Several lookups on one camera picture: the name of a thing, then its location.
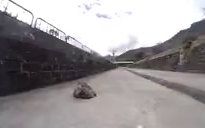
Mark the grey stone retaining wall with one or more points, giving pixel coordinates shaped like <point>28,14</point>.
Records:
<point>196,56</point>

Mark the green hillside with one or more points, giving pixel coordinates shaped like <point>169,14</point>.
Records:
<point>176,40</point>

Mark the low concrete bridge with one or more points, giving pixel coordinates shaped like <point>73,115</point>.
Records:
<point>123,62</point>

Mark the grey concrete road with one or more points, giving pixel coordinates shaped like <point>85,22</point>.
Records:
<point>123,100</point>

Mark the metal railing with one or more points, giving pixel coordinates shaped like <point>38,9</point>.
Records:
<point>50,30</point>

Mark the grey rock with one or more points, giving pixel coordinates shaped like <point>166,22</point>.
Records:
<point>84,90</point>

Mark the raised concrete ledge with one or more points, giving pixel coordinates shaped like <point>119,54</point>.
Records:
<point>183,80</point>

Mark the dark stone block wall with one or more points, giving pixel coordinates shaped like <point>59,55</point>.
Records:
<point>30,63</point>

